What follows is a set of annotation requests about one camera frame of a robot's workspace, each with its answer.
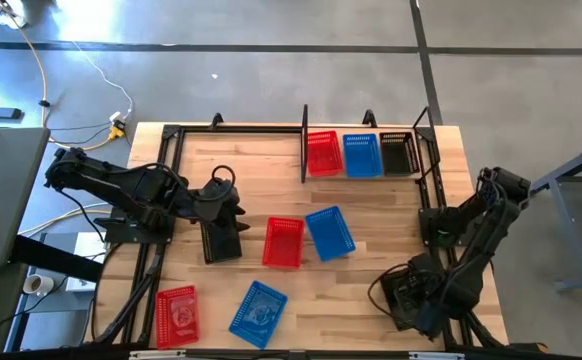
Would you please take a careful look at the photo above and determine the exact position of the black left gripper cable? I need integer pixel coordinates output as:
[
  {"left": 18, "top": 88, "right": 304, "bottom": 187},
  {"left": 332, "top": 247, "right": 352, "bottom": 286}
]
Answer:
[{"left": 120, "top": 163, "right": 238, "bottom": 201}]

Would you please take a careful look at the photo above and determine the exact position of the yellow cable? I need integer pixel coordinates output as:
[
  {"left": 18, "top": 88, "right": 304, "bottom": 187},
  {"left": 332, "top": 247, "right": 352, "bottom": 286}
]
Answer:
[{"left": 0, "top": 2, "right": 125, "bottom": 152}]

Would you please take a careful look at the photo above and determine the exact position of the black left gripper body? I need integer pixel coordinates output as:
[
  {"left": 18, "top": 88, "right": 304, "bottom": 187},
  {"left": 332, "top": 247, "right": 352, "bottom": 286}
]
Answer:
[{"left": 193, "top": 196, "right": 242, "bottom": 227}]

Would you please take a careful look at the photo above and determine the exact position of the cream cable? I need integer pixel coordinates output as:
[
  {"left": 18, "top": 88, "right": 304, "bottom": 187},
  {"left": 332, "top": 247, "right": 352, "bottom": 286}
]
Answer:
[{"left": 18, "top": 202, "right": 115, "bottom": 239}]

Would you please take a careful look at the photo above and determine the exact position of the black beam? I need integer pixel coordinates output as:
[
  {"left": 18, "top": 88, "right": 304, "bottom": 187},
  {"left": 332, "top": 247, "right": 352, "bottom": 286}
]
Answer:
[{"left": 9, "top": 233, "right": 105, "bottom": 284}]

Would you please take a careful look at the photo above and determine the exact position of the white cable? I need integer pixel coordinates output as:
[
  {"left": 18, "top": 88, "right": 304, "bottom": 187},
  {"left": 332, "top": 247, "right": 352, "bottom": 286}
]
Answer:
[{"left": 73, "top": 42, "right": 135, "bottom": 119}]

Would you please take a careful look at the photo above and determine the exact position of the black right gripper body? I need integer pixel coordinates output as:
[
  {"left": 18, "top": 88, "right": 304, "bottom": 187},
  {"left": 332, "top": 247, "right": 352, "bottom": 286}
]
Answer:
[{"left": 395, "top": 253, "right": 452, "bottom": 314}]

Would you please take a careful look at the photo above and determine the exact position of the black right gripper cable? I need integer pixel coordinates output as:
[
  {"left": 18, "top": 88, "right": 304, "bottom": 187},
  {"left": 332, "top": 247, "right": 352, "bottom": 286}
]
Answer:
[{"left": 367, "top": 262, "right": 402, "bottom": 319}]

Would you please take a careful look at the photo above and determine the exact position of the black metal rig frame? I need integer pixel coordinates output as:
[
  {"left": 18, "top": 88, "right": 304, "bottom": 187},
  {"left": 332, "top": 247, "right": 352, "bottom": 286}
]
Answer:
[{"left": 85, "top": 112, "right": 547, "bottom": 360}]

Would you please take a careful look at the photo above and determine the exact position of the grey-blue metal stand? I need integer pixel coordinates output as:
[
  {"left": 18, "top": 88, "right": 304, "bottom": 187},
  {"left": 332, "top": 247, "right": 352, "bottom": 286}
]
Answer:
[{"left": 520, "top": 135, "right": 582, "bottom": 294}]

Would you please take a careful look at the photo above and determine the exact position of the black plastic basket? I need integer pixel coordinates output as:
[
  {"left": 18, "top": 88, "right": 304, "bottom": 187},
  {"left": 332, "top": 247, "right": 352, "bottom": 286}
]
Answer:
[
  {"left": 379, "top": 267, "right": 435, "bottom": 332},
  {"left": 199, "top": 219, "right": 243, "bottom": 265},
  {"left": 378, "top": 131, "right": 419, "bottom": 177}
]

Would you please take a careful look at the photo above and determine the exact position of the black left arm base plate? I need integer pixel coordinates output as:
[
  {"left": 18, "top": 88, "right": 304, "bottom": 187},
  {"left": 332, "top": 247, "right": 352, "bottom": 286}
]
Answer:
[{"left": 104, "top": 205, "right": 178, "bottom": 245}]

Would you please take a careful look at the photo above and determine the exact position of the wooden shelf with black frame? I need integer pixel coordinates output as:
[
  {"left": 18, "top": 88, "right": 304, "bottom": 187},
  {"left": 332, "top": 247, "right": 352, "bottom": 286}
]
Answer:
[{"left": 299, "top": 103, "right": 443, "bottom": 185}]

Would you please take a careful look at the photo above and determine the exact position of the blue plastic basket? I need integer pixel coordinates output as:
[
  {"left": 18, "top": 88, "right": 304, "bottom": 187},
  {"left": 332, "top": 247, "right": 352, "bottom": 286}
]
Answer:
[
  {"left": 228, "top": 279, "right": 289, "bottom": 350},
  {"left": 342, "top": 132, "right": 384, "bottom": 179},
  {"left": 304, "top": 205, "right": 357, "bottom": 263}
]

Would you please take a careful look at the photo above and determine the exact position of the white label strip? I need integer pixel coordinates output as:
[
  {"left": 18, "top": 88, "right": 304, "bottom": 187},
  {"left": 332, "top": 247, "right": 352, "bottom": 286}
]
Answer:
[
  {"left": 129, "top": 349, "right": 187, "bottom": 360},
  {"left": 409, "top": 351, "right": 466, "bottom": 360}
]

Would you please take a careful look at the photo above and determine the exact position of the red plastic basket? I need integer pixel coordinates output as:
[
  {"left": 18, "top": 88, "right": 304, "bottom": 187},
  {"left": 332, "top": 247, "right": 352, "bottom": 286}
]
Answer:
[
  {"left": 261, "top": 215, "right": 306, "bottom": 271},
  {"left": 306, "top": 130, "right": 345, "bottom": 179},
  {"left": 154, "top": 284, "right": 202, "bottom": 350}
]

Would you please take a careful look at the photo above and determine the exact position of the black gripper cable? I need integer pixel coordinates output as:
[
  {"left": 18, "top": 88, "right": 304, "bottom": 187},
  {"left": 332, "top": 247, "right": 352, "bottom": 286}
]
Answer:
[
  {"left": 120, "top": 163, "right": 238, "bottom": 201},
  {"left": 367, "top": 262, "right": 402, "bottom": 319}
]

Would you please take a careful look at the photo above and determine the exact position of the white paper cup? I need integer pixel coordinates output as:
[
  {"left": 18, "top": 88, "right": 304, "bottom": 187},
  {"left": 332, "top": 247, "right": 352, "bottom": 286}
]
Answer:
[{"left": 22, "top": 273, "right": 56, "bottom": 297}]

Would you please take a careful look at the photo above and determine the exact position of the white floor box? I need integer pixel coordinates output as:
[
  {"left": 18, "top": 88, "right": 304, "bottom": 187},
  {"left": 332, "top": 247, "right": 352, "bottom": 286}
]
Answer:
[{"left": 0, "top": 0, "right": 30, "bottom": 29}]

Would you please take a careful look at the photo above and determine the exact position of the grey desk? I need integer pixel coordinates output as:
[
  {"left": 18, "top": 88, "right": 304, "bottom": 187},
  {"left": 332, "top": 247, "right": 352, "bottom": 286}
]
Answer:
[{"left": 0, "top": 127, "right": 51, "bottom": 274}]

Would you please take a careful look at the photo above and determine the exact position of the yellow and white power plug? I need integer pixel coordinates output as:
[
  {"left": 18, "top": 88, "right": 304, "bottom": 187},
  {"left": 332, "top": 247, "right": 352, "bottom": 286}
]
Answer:
[{"left": 108, "top": 110, "right": 128, "bottom": 140}]

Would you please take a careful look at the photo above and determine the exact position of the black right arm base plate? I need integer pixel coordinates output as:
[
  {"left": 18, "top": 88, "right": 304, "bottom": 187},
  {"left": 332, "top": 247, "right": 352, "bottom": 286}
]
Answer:
[{"left": 418, "top": 207, "right": 510, "bottom": 250}]

